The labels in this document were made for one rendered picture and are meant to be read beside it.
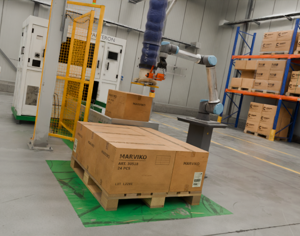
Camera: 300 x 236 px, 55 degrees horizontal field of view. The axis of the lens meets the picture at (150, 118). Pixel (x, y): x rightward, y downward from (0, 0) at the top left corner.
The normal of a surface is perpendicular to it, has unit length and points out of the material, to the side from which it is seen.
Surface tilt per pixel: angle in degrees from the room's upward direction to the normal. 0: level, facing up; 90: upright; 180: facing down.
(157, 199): 90
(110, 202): 90
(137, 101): 90
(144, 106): 90
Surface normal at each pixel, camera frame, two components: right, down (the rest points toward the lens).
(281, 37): -0.86, -0.10
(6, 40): 0.48, 0.17
